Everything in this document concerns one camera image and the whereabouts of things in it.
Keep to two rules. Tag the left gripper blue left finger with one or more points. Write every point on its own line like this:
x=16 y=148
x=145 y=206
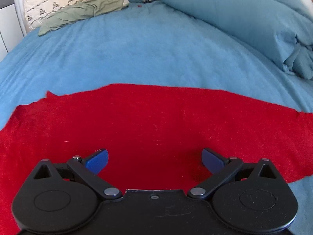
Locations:
x=94 y=162

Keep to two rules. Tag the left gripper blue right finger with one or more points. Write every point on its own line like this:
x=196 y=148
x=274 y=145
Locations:
x=217 y=164

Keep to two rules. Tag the red knit garment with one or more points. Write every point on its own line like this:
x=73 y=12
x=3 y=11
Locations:
x=155 y=136

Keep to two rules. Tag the blue bed sheet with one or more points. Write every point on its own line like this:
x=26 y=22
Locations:
x=151 y=45

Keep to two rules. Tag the white wardrobe with grey band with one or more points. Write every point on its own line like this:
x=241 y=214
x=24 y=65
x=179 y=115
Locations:
x=11 y=30

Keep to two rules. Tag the sage green pillow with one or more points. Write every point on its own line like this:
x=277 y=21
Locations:
x=80 y=11

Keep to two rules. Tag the rolled blue duvet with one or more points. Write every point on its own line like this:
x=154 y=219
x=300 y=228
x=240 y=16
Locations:
x=277 y=31

